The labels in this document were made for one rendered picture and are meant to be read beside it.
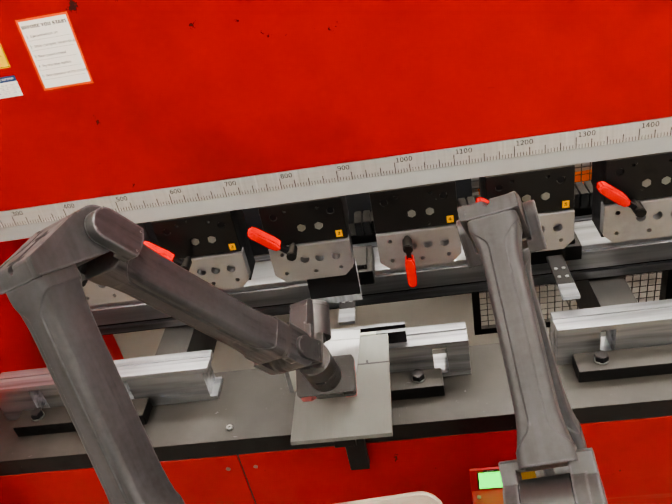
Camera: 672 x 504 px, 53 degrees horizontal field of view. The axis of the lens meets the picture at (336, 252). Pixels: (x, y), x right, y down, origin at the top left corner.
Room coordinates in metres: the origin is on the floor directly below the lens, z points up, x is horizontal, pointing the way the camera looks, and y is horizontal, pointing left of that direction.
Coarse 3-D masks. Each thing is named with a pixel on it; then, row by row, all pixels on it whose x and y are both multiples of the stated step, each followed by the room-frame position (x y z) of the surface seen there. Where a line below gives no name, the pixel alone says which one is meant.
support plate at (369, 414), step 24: (360, 336) 1.07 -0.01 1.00; (384, 336) 1.06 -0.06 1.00; (360, 360) 1.00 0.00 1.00; (384, 360) 0.99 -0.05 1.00; (360, 384) 0.94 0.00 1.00; (384, 384) 0.92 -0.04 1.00; (312, 408) 0.90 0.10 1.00; (336, 408) 0.89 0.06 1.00; (360, 408) 0.88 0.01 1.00; (384, 408) 0.86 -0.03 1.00; (312, 432) 0.84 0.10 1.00; (336, 432) 0.83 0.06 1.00; (360, 432) 0.82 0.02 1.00; (384, 432) 0.81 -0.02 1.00
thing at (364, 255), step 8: (360, 248) 1.35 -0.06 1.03; (368, 248) 1.36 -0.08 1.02; (360, 256) 1.31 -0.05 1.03; (368, 256) 1.32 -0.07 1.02; (360, 264) 1.28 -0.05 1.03; (368, 264) 1.29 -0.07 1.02; (360, 272) 1.27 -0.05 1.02; (368, 272) 1.27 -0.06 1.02; (360, 280) 1.27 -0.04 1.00; (368, 280) 1.27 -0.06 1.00; (344, 304) 1.18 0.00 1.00; (352, 304) 1.18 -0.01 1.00; (344, 312) 1.16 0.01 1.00; (352, 312) 1.15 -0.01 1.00; (344, 320) 1.13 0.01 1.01; (352, 320) 1.12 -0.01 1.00
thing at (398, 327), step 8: (344, 328) 1.11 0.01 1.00; (352, 328) 1.10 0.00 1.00; (360, 328) 1.10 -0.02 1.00; (368, 328) 1.10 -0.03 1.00; (376, 328) 1.09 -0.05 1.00; (384, 328) 1.09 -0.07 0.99; (392, 328) 1.09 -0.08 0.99; (400, 328) 1.07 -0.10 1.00; (392, 336) 1.07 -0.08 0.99; (400, 336) 1.07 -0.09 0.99
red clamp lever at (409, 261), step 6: (402, 240) 1.02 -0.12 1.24; (408, 240) 1.01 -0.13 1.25; (408, 246) 0.99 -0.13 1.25; (408, 252) 0.99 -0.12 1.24; (408, 258) 1.00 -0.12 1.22; (408, 264) 0.99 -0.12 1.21; (414, 264) 1.00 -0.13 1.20; (408, 270) 0.99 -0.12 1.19; (414, 270) 1.00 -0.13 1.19; (408, 276) 1.00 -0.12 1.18; (414, 276) 0.99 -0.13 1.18; (408, 282) 1.00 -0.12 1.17; (414, 282) 0.99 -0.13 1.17
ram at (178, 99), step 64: (0, 0) 1.11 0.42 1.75; (64, 0) 1.10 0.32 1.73; (128, 0) 1.09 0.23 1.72; (192, 0) 1.07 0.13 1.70; (256, 0) 1.06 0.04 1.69; (320, 0) 1.05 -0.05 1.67; (384, 0) 1.03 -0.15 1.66; (448, 0) 1.02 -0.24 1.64; (512, 0) 1.01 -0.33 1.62; (576, 0) 0.99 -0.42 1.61; (640, 0) 0.98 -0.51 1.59; (128, 64) 1.09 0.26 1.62; (192, 64) 1.08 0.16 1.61; (256, 64) 1.06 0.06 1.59; (320, 64) 1.05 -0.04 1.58; (384, 64) 1.03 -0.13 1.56; (448, 64) 1.02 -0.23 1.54; (512, 64) 1.01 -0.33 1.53; (576, 64) 0.99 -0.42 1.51; (640, 64) 0.98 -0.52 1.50; (0, 128) 1.13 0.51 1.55; (64, 128) 1.11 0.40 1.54; (128, 128) 1.10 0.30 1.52; (192, 128) 1.08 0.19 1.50; (256, 128) 1.07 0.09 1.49; (320, 128) 1.05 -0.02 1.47; (384, 128) 1.04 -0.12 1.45; (448, 128) 1.02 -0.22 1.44; (512, 128) 1.01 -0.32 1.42; (576, 128) 0.99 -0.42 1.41; (0, 192) 1.14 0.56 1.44; (64, 192) 1.12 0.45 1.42; (128, 192) 1.10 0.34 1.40; (320, 192) 1.05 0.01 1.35
